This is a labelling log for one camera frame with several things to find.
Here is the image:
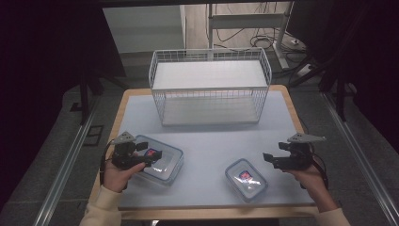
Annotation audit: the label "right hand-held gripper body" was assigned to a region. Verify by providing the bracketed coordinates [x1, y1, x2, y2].
[274, 133, 327, 172]

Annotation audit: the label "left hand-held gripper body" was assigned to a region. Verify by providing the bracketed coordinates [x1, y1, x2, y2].
[111, 131, 147, 172]

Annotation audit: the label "large clear food container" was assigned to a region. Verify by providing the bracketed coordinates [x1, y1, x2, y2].
[133, 134, 185, 186]

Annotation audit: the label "small clear food container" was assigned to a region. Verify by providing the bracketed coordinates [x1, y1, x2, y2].
[224, 157, 269, 203]

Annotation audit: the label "white wire shelf rack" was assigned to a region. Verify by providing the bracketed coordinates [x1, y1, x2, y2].
[148, 47, 273, 127]

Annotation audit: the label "person's left hand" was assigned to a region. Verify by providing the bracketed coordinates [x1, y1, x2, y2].
[102, 160, 147, 194]

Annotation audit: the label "person's right hand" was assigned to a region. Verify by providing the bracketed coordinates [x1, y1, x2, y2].
[283, 157, 329, 196]

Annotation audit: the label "black floor plate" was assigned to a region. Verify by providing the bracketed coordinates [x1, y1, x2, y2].
[82, 124, 104, 147]

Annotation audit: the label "light blue table mat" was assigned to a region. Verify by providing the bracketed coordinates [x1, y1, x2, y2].
[118, 90, 316, 211]

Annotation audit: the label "black stand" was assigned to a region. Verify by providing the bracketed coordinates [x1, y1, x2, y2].
[287, 55, 351, 122]
[69, 71, 127, 126]

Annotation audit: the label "white panel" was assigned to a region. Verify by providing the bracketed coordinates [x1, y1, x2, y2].
[103, 5, 187, 55]

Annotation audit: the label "dark curtain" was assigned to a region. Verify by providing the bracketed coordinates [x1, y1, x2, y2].
[0, 0, 127, 215]
[286, 0, 399, 154]

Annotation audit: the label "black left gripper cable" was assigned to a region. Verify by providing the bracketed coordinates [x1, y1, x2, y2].
[99, 141, 115, 186]

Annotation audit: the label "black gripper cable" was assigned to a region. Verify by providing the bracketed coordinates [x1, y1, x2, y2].
[309, 152, 330, 191]
[99, 141, 115, 186]

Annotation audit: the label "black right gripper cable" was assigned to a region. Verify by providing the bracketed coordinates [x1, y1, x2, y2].
[309, 152, 330, 191]

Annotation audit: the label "metal floor rail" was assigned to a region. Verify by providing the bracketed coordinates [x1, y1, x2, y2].
[32, 95, 101, 226]
[322, 91, 399, 226]

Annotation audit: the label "black floor cables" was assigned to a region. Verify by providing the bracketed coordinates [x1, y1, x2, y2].
[215, 3, 310, 65]

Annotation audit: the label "white metal desk frame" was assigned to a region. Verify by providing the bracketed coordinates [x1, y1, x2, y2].
[206, 1, 296, 71]

